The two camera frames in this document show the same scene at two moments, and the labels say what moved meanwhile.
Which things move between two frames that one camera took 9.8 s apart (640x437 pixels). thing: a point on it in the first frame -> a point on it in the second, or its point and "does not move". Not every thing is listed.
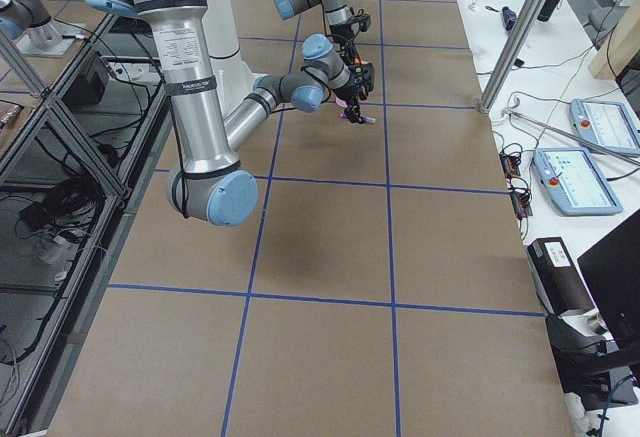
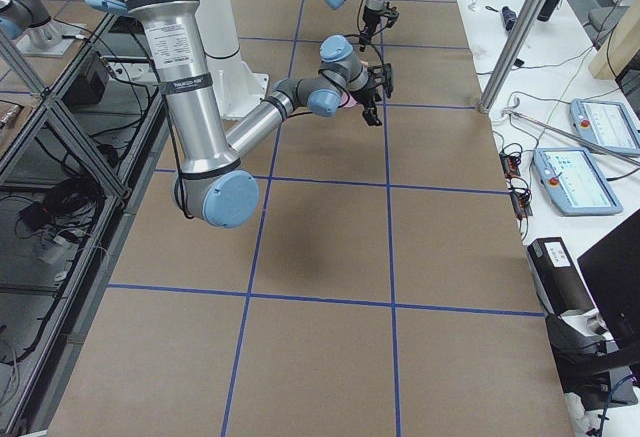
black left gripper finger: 350,51 -> 364,37
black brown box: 561,285 does not move
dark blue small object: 509,17 does not move
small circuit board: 510,165 does not move
